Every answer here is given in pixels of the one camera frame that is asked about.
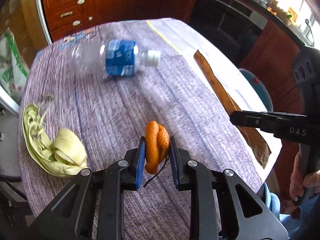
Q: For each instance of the teal trash bin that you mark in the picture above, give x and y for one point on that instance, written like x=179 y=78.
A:
x=259 y=88

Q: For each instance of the pale green banana peel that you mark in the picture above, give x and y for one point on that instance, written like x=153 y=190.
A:
x=63 y=157

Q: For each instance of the green white plastic bag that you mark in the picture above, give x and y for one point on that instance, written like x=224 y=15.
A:
x=14 y=70

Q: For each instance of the brown paper strip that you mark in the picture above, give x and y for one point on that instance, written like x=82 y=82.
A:
x=253 y=138

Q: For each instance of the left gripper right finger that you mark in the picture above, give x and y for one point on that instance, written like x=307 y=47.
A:
x=222 y=205

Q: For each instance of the red wooden kitchen cabinets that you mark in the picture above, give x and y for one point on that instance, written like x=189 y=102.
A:
x=269 y=60

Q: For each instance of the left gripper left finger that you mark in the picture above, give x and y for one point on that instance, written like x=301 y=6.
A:
x=70 y=215

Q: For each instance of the clear plastic water bottle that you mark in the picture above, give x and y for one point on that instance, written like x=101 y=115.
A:
x=112 y=58

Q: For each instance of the black built-in oven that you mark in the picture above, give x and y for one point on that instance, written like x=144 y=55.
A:
x=231 y=26

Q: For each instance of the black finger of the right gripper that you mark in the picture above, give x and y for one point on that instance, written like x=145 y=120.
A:
x=255 y=122

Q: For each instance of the orange peel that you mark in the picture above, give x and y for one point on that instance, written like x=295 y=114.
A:
x=157 y=143

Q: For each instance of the purple white tablecloth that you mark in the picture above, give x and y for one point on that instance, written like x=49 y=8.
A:
x=110 y=115

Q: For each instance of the person's right hand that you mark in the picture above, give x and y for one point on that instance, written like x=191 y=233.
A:
x=299 y=181

